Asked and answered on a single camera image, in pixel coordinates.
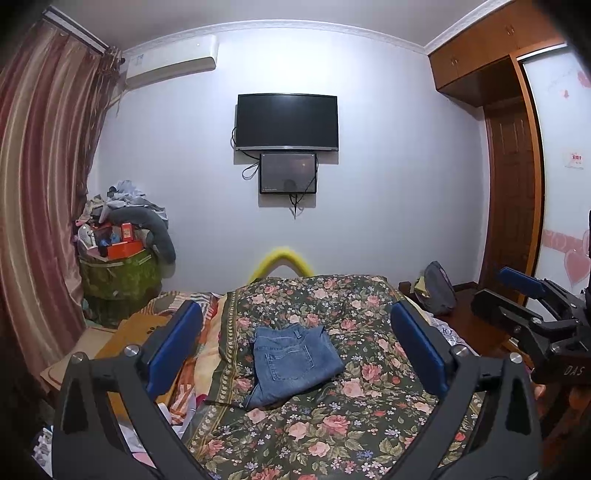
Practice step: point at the pink white clothes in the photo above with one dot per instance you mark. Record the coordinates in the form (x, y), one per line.
(178, 415)

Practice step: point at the wooden board with flower cutouts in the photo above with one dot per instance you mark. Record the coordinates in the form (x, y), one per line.
(134, 330)

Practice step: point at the floral blanket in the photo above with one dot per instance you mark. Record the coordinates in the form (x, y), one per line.
(332, 424)

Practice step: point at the striped orange quilt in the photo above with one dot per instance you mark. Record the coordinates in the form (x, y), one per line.
(207, 350)

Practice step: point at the blue denim pants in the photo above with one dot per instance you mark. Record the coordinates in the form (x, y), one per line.
(295, 364)

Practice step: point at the wooden wardrobe upper cabinet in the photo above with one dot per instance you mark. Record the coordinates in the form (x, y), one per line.
(480, 50)

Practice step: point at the orange box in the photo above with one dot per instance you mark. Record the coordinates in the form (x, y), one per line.
(122, 247)

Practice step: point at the small black monitor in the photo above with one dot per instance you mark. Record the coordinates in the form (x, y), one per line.
(288, 173)

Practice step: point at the white printed cloth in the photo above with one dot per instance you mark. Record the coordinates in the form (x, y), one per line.
(443, 330)

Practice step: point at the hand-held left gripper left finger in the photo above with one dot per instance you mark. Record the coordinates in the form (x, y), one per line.
(178, 341)

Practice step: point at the black wall television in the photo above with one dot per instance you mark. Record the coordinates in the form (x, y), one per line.
(286, 122)

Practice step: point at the white wardrobe sliding door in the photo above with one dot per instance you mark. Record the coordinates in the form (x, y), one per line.
(561, 184)

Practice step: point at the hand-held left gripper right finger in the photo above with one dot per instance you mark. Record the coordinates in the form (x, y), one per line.
(418, 346)

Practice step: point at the curtain rail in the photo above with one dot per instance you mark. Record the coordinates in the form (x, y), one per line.
(83, 32)

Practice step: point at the white air conditioner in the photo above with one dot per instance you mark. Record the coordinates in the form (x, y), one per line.
(171, 62)

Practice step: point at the grey backpack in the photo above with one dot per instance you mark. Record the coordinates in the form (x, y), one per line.
(436, 288)

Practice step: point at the striped red curtain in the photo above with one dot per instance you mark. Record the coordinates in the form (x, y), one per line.
(41, 184)

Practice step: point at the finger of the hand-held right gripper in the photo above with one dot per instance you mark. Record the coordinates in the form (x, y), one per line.
(524, 280)
(503, 309)

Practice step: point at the grey pillow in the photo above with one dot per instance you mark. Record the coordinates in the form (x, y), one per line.
(159, 235)

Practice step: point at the green fabric bag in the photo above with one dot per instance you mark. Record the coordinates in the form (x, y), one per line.
(120, 286)

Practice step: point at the dark wooden nightstand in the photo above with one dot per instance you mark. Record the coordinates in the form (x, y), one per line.
(480, 323)

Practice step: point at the yellow foam arch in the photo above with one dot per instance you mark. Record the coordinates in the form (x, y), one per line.
(281, 261)

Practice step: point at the flat cardboard sheet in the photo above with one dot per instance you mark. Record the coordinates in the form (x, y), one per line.
(87, 344)

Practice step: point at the pile of clothes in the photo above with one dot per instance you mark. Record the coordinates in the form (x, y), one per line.
(122, 196)

